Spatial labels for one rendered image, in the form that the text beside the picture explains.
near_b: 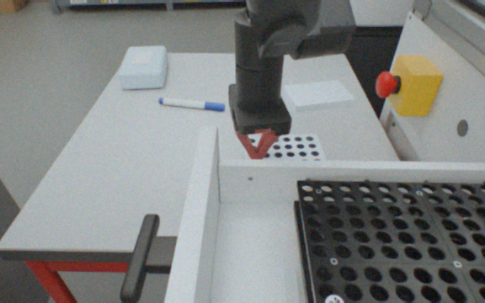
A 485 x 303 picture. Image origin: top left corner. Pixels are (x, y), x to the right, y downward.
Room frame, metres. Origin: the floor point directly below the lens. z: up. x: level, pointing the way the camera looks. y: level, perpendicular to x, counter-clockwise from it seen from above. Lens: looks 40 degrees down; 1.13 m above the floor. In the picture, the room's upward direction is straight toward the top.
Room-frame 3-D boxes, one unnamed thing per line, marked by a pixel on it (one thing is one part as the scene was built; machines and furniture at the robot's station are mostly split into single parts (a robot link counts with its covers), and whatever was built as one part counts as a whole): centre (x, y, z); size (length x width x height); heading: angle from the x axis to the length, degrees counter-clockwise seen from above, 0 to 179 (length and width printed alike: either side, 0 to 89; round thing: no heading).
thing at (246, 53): (0.37, -0.03, 0.99); 0.07 x 0.06 x 0.07; 105
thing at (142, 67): (0.73, 0.23, 0.78); 0.15 x 0.10 x 0.04; 6
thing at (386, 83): (0.47, -0.23, 0.88); 0.04 x 0.03 x 0.04; 179
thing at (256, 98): (0.37, -0.02, 0.92); 0.10 x 0.07 x 0.07; 9
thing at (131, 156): (0.55, 0.02, 0.38); 0.62 x 0.58 x 0.76; 179
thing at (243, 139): (0.38, -0.02, 0.85); 0.07 x 0.07 x 0.09; 9
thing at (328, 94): (0.62, -0.16, 0.77); 0.13 x 0.09 x 0.02; 102
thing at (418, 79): (0.47, -0.26, 0.88); 0.07 x 0.05 x 0.07; 179
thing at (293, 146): (0.40, -0.07, 0.78); 0.12 x 0.08 x 0.04; 93
